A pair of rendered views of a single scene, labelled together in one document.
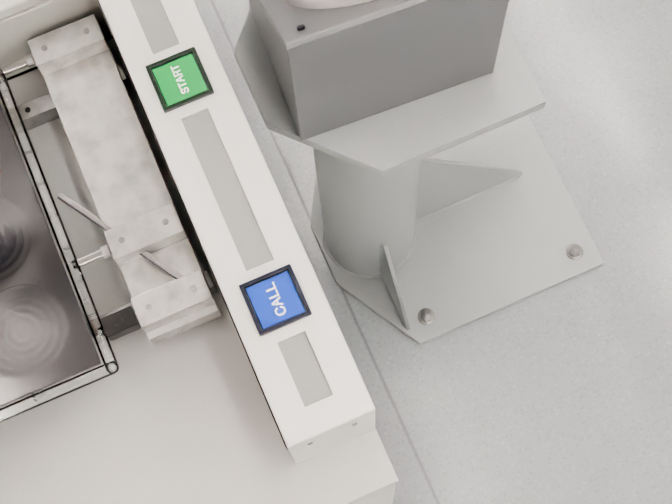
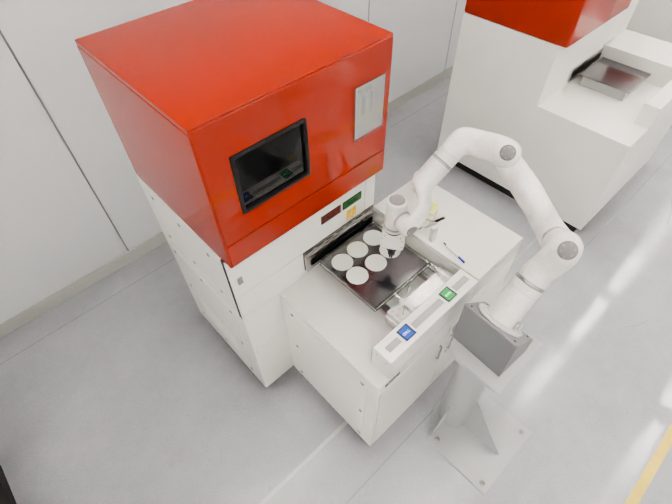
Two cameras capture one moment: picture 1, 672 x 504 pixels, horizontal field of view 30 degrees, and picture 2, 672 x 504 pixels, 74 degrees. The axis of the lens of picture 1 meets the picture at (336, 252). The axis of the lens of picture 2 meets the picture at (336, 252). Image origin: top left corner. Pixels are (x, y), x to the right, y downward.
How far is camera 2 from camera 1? 0.76 m
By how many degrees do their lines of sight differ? 36
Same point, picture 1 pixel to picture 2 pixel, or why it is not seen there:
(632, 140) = (531, 491)
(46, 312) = (381, 292)
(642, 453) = not seen: outside the picture
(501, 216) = (480, 452)
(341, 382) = (393, 353)
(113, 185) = (417, 296)
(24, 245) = (394, 282)
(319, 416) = (383, 351)
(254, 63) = not seen: hidden behind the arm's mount
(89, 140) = (425, 287)
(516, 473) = (402, 487)
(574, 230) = (489, 479)
